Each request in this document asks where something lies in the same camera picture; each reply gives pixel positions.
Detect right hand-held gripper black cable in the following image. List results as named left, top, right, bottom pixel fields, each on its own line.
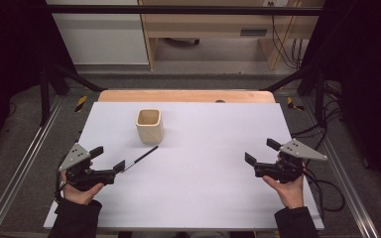
left=301, top=163, right=347, bottom=213

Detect grey label on desk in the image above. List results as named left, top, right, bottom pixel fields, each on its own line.
left=239, top=28, right=269, bottom=38

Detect person's left hand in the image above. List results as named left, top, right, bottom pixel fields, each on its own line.
left=59, top=170, right=106, bottom=206

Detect black pen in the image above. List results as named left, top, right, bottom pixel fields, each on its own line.
left=122, top=145, right=160, bottom=174

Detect white board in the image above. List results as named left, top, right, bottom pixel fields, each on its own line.
left=43, top=101, right=325, bottom=232

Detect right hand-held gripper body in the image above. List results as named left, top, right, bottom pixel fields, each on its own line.
left=253, top=138, right=329, bottom=185

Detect black metal stand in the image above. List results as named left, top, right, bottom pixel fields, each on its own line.
left=263, top=63, right=327, bottom=126
left=39, top=61, right=107, bottom=127

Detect wooden table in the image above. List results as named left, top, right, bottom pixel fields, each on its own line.
left=97, top=89, right=277, bottom=104

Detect aluminium rail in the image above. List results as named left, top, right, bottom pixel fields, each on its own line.
left=0, top=94, right=66, bottom=238
left=301, top=96, right=381, bottom=238

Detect person's right hand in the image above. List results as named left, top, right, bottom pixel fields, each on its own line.
left=262, top=156, right=306, bottom=210

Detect light wooden desk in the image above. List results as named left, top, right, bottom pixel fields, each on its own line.
left=137, top=0, right=325, bottom=71

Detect dark curtain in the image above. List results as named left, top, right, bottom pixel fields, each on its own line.
left=300, top=0, right=381, bottom=201
left=0, top=0, right=77, bottom=165

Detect white cabinet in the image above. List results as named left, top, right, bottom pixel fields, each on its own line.
left=45, top=0, right=150, bottom=66

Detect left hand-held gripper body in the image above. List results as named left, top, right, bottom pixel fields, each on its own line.
left=58, top=142, right=117, bottom=192

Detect wooden pen holder cup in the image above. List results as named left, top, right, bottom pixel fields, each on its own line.
left=135, top=108, right=165, bottom=146

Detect hanging black cables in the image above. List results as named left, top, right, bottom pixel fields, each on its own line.
left=267, top=1, right=305, bottom=70

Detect black horizontal frame bar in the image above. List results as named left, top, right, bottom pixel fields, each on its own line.
left=45, top=4, right=323, bottom=17

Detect yellow black tape strip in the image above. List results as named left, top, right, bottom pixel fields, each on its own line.
left=286, top=96, right=307, bottom=112
left=73, top=94, right=89, bottom=114

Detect black floor cables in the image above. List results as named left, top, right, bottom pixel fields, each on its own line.
left=290, top=80, right=344, bottom=152

